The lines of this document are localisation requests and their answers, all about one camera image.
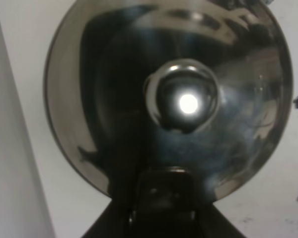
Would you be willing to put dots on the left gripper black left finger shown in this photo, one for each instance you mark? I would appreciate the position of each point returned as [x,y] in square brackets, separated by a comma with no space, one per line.
[112,223]

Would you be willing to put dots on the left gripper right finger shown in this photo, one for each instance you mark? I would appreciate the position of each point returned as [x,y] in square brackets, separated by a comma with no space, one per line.
[211,223]

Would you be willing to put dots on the stainless steel teapot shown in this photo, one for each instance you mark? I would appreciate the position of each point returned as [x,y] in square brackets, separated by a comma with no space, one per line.
[167,106]

